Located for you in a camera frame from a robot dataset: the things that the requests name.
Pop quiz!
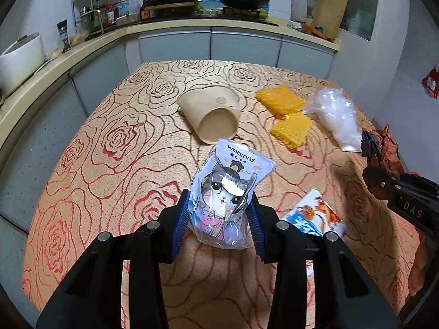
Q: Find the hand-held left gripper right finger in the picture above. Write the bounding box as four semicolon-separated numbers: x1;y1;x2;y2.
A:
249;195;400;329

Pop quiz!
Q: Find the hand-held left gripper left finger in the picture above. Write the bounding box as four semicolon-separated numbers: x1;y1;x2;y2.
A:
36;189;193;329

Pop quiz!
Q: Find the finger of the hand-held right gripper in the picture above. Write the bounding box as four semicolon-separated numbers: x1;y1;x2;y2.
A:
361;130;400;201
398;172;427;187

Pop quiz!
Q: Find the brown paper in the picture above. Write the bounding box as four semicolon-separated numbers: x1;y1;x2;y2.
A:
364;124;405;179

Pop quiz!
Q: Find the cartoon print plastic packet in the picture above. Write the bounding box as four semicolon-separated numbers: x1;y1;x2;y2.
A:
190;138;278;251

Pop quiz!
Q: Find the clear plastic bag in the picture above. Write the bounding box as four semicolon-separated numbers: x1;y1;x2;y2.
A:
302;88;363;152

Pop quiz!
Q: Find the small yellow foam net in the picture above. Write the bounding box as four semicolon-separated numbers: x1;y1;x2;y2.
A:
270;112;313;150

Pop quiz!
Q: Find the beige paper cup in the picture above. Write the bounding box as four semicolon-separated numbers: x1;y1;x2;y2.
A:
177;87;240;144

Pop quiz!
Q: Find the large yellow foam net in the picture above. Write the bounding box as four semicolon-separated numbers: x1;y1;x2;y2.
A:
257;85;306;117

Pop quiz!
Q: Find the blue white snack packet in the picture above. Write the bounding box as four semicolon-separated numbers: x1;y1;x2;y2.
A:
280;188;346;275

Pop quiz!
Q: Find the red hanging decoration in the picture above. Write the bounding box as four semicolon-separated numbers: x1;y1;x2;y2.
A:
421;60;439;100

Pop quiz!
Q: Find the orange plastic tool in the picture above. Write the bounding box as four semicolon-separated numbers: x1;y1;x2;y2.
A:
302;23;331;39

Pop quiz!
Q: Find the grey kitchen counter cabinet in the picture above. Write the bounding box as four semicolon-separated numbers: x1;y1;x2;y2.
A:
0;19;342;234

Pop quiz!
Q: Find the wooden cutting board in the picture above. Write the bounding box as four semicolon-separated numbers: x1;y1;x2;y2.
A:
310;0;350;40

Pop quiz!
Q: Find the frosted glass panel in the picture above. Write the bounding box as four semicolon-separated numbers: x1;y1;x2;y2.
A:
306;0;379;42

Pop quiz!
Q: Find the white plastic bottle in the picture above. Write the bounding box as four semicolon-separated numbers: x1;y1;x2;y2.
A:
290;0;308;21

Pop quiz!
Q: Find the black induction cooker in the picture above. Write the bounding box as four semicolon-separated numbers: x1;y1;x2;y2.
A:
142;0;196;19

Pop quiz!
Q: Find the black gas stove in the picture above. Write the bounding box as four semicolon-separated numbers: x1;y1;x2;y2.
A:
195;5;280;26

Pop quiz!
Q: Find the white rice cooker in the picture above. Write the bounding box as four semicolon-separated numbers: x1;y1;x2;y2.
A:
0;33;46;97

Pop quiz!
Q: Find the metal spice rack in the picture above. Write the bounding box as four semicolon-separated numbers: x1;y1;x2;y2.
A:
71;0;120;36

